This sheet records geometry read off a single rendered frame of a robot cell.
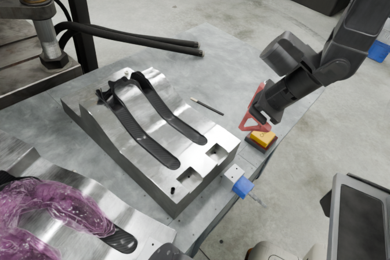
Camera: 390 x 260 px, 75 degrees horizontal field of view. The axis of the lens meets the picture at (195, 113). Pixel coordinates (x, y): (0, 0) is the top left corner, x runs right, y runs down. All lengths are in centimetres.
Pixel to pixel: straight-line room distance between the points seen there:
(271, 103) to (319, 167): 151
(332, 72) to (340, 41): 5
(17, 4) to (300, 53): 85
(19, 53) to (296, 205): 166
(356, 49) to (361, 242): 31
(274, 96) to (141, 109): 38
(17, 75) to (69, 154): 45
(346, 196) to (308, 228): 121
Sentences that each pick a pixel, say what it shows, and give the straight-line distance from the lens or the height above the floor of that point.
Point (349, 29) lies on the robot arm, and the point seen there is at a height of 128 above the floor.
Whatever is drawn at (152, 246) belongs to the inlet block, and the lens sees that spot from 58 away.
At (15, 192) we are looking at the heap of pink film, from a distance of 67.
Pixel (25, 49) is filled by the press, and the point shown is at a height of 79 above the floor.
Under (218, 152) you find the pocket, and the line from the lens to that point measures 73.
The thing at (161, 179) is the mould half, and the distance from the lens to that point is 63.
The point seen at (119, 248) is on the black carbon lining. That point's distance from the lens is 62.
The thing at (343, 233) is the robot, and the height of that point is 104.
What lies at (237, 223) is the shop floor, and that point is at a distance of 160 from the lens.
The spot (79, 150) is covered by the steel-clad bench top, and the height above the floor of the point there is 80.
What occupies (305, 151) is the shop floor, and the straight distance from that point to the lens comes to 208.
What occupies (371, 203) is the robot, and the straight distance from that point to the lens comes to 58.
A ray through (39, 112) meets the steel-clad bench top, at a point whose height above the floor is 80.
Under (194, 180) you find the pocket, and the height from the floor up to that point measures 86.
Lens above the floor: 144
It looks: 45 degrees down
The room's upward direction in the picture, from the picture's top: 10 degrees clockwise
